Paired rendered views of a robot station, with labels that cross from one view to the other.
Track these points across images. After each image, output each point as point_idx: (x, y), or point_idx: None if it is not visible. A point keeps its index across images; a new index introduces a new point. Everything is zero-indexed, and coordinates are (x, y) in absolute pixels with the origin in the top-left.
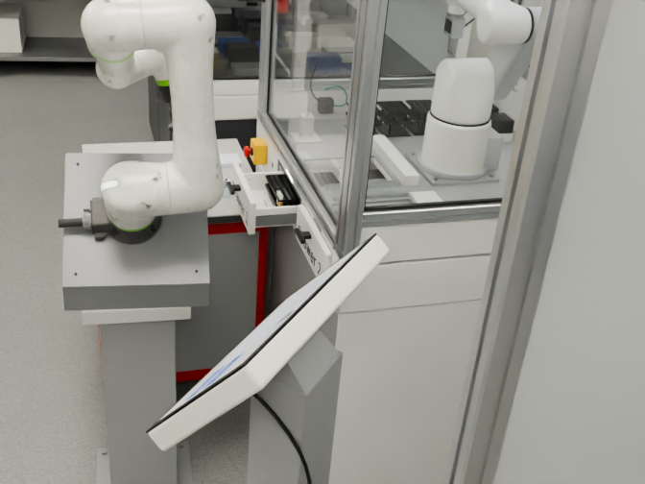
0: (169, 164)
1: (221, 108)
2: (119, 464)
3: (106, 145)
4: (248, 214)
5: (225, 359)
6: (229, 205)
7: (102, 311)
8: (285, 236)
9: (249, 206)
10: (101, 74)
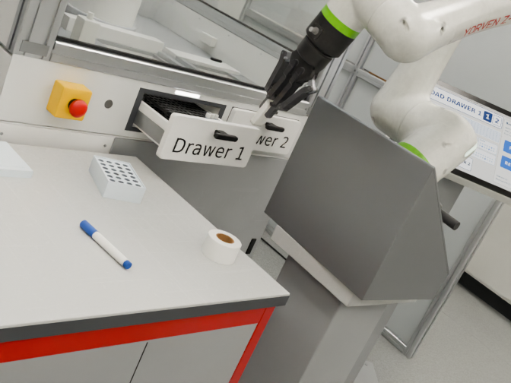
0: (429, 99)
1: None
2: None
3: None
4: (247, 147)
5: (476, 168)
6: (141, 179)
7: None
8: (157, 169)
9: (254, 137)
10: (441, 46)
